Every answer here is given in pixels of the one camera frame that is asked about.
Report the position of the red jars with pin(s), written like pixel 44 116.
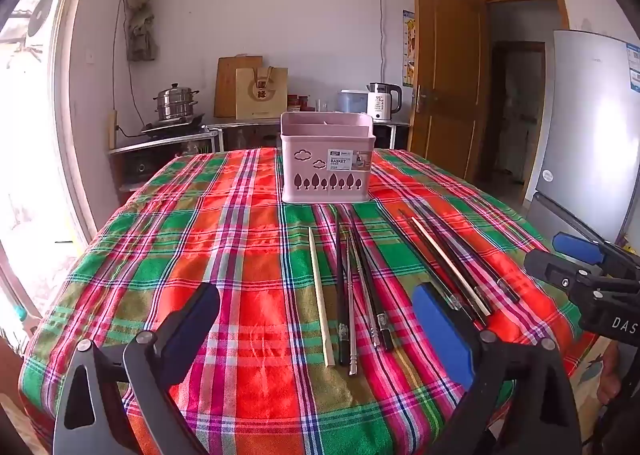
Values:
pixel 297 103

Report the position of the silver metal chopstick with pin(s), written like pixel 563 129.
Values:
pixel 362 292
pixel 352 325

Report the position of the black induction cooker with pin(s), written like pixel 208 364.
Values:
pixel 170 126

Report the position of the beige power strip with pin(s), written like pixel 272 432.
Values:
pixel 113 130

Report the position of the plaid tablecloth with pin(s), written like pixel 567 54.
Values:
pixel 240 255

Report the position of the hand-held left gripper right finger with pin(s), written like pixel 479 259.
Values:
pixel 440 330

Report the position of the wooden door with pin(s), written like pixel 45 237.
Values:
pixel 445 75

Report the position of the steel steamer pot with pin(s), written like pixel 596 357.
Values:
pixel 175 102

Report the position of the clear plastic container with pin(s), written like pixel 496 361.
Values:
pixel 352 102

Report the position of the white electric kettle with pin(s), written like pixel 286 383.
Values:
pixel 382 102

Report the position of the brown paper bag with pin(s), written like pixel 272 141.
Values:
pixel 262 95

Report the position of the metal side counter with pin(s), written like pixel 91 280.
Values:
pixel 165 142

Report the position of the wall poster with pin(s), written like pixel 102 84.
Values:
pixel 409 50

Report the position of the person's right hand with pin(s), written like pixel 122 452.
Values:
pixel 611 370

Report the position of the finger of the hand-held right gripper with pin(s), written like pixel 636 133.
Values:
pixel 575 246
pixel 550 267

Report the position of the silver refrigerator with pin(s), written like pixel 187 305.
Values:
pixel 585 135

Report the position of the outdoor air conditioner unit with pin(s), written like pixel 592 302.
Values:
pixel 42 10

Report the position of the wooden cutting board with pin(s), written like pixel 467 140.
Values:
pixel 226 85

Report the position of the pink plastic chopstick basket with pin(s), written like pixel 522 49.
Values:
pixel 325 160

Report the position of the light wooden chopstick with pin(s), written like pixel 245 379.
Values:
pixel 320 300

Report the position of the cream chopstick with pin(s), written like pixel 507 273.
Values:
pixel 450 265

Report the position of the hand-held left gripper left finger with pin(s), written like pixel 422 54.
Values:
pixel 200 315

